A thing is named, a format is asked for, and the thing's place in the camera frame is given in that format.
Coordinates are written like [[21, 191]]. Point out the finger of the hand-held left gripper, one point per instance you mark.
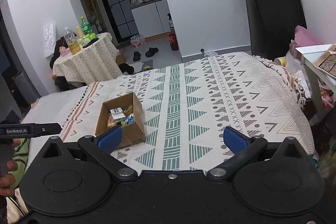
[[51, 128]]

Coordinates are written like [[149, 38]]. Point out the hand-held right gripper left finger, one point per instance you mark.
[[110, 138]]

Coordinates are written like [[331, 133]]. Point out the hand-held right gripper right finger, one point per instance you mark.
[[235, 138]]

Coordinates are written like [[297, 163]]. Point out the orange cracker packet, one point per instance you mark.
[[110, 122]]

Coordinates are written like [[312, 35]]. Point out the green and red snack packet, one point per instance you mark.
[[121, 123]]

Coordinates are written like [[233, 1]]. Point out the brown cardboard box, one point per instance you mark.
[[134, 134]]

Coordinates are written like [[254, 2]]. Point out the white and black snack packet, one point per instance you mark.
[[116, 111]]

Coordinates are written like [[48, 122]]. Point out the small blue snack packet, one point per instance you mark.
[[130, 119]]

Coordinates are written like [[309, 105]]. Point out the green and brown snack packet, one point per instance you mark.
[[128, 108]]

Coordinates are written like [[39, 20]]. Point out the person's left hand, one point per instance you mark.
[[11, 165]]

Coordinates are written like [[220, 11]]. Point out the white bed sheet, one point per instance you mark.
[[42, 113]]

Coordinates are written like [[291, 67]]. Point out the person's green clothing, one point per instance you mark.
[[22, 151]]

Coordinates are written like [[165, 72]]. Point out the patterned bed blanket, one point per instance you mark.
[[210, 108]]

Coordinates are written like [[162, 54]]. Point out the grey trash bin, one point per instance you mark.
[[25, 90]]

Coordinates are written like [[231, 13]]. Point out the round table with dotted tablecloth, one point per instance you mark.
[[86, 64]]

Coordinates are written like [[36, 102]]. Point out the pink doll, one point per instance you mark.
[[64, 50]]

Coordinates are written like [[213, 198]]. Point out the small cardboard box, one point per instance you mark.
[[120, 56]]

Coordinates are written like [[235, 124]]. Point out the black shoe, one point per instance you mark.
[[137, 56], [152, 51]]

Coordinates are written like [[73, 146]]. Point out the clear bottle with yellow liquid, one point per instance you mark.
[[71, 43]]

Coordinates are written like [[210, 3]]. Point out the bubble wrap sheet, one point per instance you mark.
[[50, 37]]

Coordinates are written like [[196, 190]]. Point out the green wipes packet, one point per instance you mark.
[[88, 39]]

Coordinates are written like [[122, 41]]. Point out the small yellow bottle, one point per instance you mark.
[[79, 32]]

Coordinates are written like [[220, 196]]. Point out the pack of water bottles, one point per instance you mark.
[[138, 40]]

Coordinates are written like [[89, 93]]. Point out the green soda bottle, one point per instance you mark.
[[85, 26]]

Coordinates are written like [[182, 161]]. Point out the white side table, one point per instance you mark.
[[308, 58]]

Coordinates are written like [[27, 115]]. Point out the dark cola bottle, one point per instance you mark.
[[173, 40]]

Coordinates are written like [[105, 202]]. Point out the patterned tray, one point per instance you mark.
[[326, 61]]

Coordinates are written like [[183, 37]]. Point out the pink pillow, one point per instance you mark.
[[305, 37]]

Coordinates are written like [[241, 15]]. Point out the white cabinet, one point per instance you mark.
[[151, 18]]

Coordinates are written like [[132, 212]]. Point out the spray bottle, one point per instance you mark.
[[170, 20]]

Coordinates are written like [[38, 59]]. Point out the black glass-panel door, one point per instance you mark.
[[115, 1]]

